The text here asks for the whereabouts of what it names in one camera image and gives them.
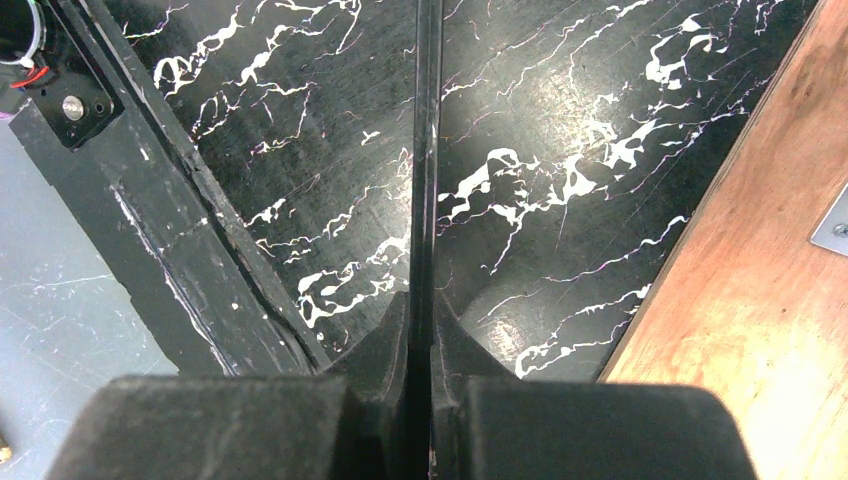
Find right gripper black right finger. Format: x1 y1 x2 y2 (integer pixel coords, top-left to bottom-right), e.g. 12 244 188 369
430 295 755 479

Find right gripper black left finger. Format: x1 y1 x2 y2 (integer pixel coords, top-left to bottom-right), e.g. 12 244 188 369
48 293 410 479

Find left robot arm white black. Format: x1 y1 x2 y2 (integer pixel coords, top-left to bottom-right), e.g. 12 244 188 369
1 0 49 121

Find wooden board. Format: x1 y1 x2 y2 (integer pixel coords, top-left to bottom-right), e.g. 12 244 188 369
602 1 847 479

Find metal bracket with knob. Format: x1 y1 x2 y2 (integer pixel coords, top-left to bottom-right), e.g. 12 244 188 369
810 186 848 257

